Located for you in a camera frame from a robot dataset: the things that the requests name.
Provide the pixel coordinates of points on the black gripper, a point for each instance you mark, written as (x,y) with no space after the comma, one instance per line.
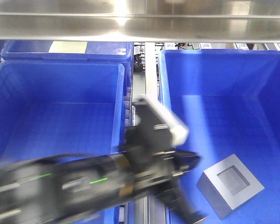
(157,167)

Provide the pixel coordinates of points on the steel shelf beam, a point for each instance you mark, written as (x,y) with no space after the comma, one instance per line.
(255,21)

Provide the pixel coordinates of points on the black gray robot arm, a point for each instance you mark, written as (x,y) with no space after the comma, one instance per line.
(48,191)

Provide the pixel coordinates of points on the blue target bin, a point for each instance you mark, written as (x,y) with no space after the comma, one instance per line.
(226,130)

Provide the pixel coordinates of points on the gray square base block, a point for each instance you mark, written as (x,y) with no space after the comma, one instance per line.
(227,185)

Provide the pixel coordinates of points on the blue bin rear left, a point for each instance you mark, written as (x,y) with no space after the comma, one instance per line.
(119,52)

